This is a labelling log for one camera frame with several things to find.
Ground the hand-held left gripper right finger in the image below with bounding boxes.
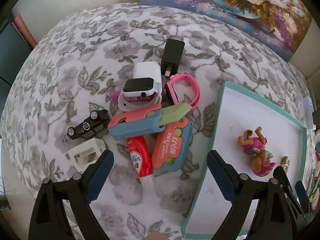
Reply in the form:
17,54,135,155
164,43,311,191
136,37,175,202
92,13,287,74
207,150,294,240

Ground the red toothpaste tube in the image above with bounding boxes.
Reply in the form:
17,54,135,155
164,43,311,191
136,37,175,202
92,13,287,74
126,136,157,189

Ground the dark cabinet panel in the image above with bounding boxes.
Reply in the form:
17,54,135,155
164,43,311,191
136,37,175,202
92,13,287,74
0,21,32,110

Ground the coral blue printed toy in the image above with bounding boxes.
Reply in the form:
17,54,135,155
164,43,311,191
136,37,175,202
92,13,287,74
151,119,193,172

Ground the coral blue toy knife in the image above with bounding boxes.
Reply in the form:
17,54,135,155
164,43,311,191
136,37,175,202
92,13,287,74
107,102,192,140

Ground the white plastic frame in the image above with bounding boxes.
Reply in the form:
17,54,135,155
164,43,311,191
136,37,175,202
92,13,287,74
68,137,107,172

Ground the white plastic device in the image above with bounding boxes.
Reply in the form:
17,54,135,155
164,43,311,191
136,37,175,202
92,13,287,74
302,96,317,130

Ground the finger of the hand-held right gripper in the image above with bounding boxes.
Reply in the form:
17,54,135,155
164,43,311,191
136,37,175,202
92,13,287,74
273,166,307,220
294,181,313,210

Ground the floral still-life painting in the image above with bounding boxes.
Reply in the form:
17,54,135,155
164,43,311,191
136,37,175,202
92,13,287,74
139,0,314,62

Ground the black toy car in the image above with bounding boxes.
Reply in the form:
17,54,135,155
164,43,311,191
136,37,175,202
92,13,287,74
67,109,110,140

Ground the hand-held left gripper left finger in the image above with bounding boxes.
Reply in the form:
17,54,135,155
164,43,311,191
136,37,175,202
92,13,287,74
28,149,115,240

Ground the white wall charger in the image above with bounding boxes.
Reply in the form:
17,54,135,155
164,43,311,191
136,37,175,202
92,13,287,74
133,61,162,90

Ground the white smartwatch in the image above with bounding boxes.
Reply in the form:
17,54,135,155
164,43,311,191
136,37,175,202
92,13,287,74
117,77,163,112

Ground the colourful round object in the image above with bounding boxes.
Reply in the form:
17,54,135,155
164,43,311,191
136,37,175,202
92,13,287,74
314,132,320,158

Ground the small metal harmonica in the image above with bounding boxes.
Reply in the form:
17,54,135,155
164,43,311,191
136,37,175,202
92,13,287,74
280,156,292,174

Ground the pink puppy toy figure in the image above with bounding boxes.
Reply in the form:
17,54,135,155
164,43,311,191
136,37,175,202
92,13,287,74
237,127,277,179

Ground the black wall charger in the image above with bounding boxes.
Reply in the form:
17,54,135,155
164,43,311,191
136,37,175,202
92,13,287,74
160,38,185,80

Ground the teal rimmed white tray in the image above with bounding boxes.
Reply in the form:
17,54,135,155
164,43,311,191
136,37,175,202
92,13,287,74
180,81,308,239

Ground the pink smartwatch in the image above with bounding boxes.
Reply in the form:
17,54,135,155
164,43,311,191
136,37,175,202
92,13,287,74
164,72,201,109

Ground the pink board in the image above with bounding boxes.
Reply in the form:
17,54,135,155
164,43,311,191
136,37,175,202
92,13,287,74
11,15,38,49

